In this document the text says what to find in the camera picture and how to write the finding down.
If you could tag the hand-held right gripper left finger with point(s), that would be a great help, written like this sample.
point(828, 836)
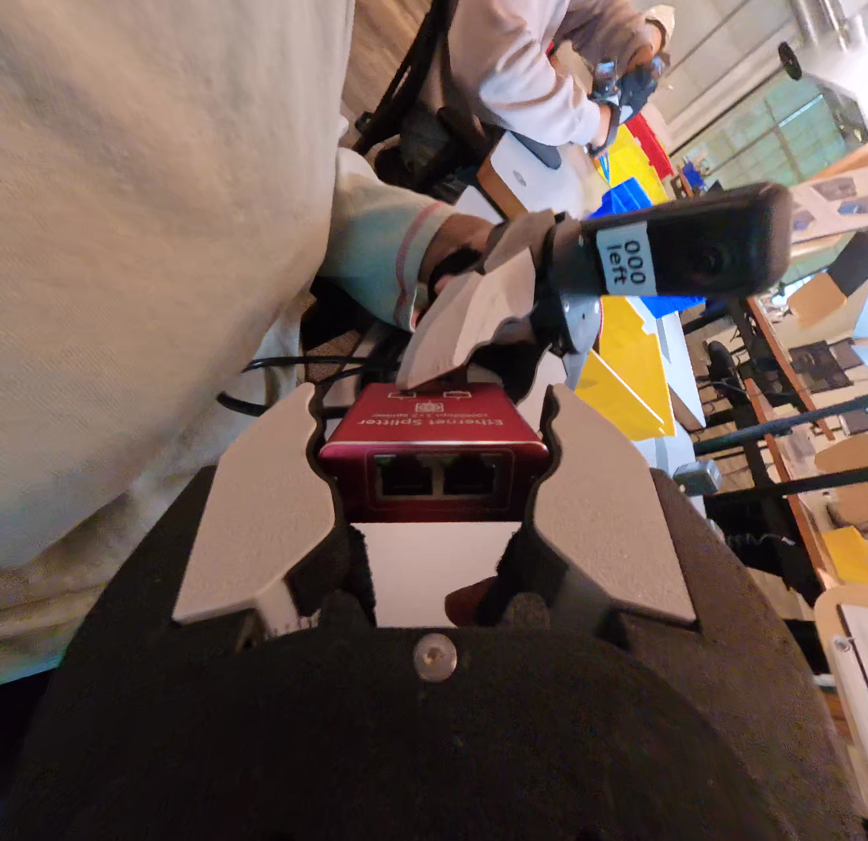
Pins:
point(258, 515)

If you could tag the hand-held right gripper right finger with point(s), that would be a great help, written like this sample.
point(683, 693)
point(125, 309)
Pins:
point(610, 522)

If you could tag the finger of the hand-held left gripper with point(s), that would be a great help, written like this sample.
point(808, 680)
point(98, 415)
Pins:
point(468, 319)
point(519, 241)

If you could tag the red ethernet splitter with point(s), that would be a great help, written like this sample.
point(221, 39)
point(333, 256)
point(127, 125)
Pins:
point(434, 424)

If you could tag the person's left forearm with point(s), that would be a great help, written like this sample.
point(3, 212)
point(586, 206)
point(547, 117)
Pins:
point(373, 244)

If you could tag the person's left hand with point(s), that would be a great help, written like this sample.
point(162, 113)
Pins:
point(464, 234)

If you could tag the white laptop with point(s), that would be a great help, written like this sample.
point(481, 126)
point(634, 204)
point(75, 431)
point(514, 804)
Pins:
point(536, 183)

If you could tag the blue plastic bin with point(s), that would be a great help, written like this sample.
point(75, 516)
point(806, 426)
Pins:
point(671, 305)
point(624, 197)

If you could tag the small grey metal box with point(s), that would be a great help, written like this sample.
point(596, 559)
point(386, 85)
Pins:
point(698, 478)

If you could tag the yellow plastic bin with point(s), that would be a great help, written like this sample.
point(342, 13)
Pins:
point(630, 373)
point(627, 159)
point(847, 553)

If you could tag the red plastic bin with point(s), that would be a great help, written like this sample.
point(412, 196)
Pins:
point(651, 142)

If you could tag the black office chair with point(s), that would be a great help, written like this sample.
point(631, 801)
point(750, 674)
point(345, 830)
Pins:
point(722, 366)
point(420, 149)

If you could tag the cardboard box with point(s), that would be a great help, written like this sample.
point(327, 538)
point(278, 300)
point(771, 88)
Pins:
point(834, 203)

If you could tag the person's beige clothing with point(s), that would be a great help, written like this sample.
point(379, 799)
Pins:
point(135, 244)

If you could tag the white furniture frame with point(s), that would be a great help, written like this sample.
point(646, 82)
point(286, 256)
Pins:
point(851, 651)

